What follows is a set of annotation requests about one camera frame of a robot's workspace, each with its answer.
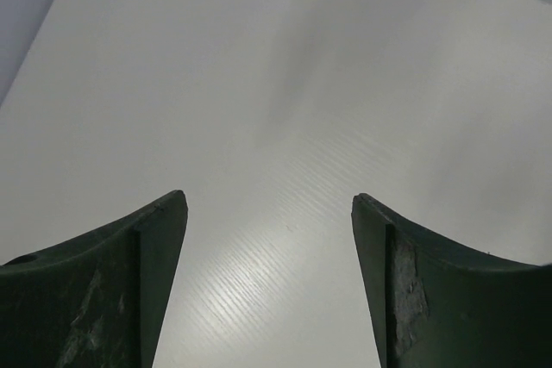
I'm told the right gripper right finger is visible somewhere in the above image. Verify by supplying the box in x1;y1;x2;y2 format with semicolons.
351;194;551;367

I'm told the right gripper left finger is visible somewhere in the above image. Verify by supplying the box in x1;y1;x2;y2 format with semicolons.
1;190;187;367

